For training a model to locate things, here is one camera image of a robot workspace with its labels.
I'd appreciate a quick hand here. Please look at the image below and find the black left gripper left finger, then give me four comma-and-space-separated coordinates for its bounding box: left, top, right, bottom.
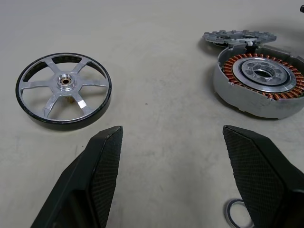
30, 125, 124, 228

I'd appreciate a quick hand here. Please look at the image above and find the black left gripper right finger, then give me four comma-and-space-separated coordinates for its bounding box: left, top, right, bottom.
222, 125, 304, 228

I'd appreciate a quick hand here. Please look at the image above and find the small silver ring washer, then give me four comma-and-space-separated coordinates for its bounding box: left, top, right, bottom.
225, 199, 254, 228

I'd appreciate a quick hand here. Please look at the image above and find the black-rimmed silver spoked rotor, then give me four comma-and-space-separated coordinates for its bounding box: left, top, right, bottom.
15, 52, 113, 131

